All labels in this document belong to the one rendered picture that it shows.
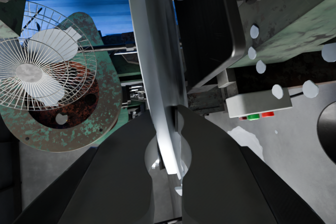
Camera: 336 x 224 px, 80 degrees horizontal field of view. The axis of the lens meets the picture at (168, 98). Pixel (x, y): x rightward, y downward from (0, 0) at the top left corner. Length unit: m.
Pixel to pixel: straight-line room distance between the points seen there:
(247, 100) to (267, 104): 0.05
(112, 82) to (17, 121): 0.68
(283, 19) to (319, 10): 0.04
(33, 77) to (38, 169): 6.41
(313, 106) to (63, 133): 1.52
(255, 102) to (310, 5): 0.25
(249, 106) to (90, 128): 1.25
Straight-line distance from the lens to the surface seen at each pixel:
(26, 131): 1.69
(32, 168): 7.49
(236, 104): 0.50
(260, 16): 0.38
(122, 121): 3.27
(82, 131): 1.58
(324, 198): 1.35
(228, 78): 0.49
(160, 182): 7.04
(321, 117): 1.11
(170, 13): 0.28
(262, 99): 0.51
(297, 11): 0.33
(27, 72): 1.10
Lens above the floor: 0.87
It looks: 11 degrees down
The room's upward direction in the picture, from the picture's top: 98 degrees counter-clockwise
